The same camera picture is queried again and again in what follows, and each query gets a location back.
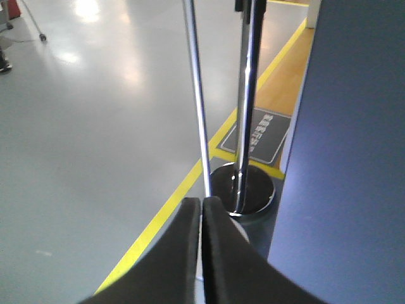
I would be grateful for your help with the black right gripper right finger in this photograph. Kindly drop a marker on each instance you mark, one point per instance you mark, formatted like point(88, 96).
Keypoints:
point(233, 271)

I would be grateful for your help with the black floor sign mat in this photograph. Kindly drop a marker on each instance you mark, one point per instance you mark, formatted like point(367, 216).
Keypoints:
point(268, 132)

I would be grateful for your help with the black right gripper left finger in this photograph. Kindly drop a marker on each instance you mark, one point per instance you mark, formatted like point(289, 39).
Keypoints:
point(167, 273)

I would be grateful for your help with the chrome stanchion post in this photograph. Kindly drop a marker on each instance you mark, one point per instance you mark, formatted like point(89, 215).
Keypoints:
point(245, 189)
point(195, 68)

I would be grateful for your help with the chrome stanchion post far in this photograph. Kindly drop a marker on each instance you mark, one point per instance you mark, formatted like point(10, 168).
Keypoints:
point(245, 189)

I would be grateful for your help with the chrome stanchion post near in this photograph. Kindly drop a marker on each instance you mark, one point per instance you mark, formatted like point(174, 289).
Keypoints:
point(195, 68)

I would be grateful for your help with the dark grey fridge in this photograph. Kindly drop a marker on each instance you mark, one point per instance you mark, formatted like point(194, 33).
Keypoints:
point(340, 225)

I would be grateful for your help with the yellow floor tape line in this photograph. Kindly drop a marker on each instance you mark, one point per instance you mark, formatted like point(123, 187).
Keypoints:
point(278, 90)

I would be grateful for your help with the rolling stand leg with caster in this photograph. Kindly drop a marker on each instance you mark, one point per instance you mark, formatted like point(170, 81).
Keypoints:
point(42, 36)

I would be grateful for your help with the black sneaker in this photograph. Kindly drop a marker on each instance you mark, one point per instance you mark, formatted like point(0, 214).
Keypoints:
point(5, 64)

